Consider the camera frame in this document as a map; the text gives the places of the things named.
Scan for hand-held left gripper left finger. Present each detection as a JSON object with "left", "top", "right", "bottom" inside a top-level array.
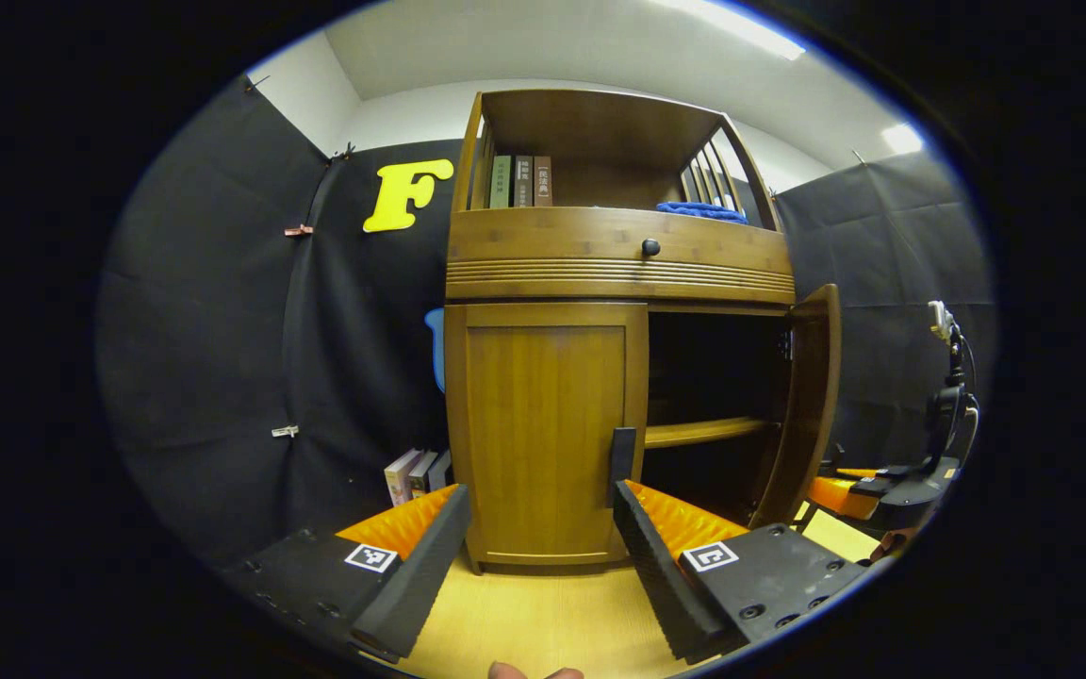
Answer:
[{"left": 221, "top": 483, "right": 473, "bottom": 664}]

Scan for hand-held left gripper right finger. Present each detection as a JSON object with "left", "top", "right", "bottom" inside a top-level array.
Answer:
[{"left": 612, "top": 478, "right": 872, "bottom": 665}]

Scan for wooden cabinet door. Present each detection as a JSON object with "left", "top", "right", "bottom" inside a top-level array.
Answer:
[
  {"left": 750, "top": 283, "right": 843, "bottom": 529},
  {"left": 446, "top": 302, "right": 650, "bottom": 567}
]

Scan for wooden double-door shoe cabinet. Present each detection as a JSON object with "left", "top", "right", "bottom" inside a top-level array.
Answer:
[{"left": 444, "top": 89, "right": 843, "bottom": 576}]

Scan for wooden inner cabinet shelf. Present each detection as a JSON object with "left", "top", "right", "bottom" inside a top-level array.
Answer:
[{"left": 645, "top": 418, "right": 775, "bottom": 450}]

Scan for wooden cabinet drawer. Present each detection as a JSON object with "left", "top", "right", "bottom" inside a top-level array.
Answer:
[{"left": 446, "top": 207, "right": 797, "bottom": 306}]

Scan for white lavender book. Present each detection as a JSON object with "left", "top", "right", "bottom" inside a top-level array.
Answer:
[{"left": 385, "top": 448, "right": 422, "bottom": 507}]

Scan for blue folded towel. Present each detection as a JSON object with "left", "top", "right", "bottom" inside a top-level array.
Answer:
[{"left": 656, "top": 200, "right": 749, "bottom": 225}]

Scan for black backdrop cloth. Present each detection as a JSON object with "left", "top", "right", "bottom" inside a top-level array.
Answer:
[{"left": 95, "top": 75, "right": 996, "bottom": 567}]

